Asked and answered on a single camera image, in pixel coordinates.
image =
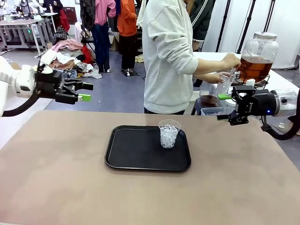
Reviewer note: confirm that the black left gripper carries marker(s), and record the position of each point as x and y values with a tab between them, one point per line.
48	85

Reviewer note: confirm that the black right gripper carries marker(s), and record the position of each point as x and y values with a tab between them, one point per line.
260	105

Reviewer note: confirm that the tall clear iced cup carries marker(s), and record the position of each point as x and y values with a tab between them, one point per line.
223	87

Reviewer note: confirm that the short clear iced cup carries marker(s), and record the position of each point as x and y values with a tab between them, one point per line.
169	136

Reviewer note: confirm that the person's right forearm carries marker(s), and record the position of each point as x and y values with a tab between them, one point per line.
209	65

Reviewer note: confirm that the person's left forearm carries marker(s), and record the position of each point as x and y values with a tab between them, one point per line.
201	78

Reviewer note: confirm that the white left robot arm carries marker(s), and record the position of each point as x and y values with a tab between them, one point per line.
22	80

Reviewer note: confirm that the glass drink dispenser jar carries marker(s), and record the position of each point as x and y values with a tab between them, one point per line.
259	56

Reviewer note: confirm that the person's left hand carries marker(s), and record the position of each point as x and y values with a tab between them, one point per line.
216	77

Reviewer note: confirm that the person's right hand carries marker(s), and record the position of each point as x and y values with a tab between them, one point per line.
230	61

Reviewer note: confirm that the clear plastic ice container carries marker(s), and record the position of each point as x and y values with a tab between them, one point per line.
211	112

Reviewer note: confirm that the glass bowl with dark liquid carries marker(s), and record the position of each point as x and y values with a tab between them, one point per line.
208	97

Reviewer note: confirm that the pile of mixed clothes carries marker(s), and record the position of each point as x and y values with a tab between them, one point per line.
70	54

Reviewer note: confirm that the white side table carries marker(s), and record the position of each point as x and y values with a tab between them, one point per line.
279	79

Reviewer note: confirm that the blue hanging trousers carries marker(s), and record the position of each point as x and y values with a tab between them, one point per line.
101	47

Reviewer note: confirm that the brown cardboard box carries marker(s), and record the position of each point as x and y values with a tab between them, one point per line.
16	66

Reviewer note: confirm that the open cardboard carton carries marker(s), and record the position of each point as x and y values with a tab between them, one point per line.
113	42

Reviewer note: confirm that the red hanging garment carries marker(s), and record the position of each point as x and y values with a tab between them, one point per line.
64	21

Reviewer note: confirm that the dark patterned hanging garment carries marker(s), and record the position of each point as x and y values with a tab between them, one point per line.
87	14

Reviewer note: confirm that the black stand pole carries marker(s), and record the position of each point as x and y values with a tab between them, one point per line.
269	15
246	25
223	25

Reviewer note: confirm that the grey background work desk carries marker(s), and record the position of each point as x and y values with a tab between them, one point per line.
21	28

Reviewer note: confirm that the person in grey sweatshirt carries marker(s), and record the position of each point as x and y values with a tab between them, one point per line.
164	58

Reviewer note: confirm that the person in orange top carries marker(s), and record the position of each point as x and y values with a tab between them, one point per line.
126	23

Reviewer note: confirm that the black plastic serving tray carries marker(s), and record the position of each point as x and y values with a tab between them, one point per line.
140	152

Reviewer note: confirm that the person in dark green jacket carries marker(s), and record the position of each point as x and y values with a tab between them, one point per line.
201	18

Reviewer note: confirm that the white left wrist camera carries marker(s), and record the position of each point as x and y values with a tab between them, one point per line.
48	61

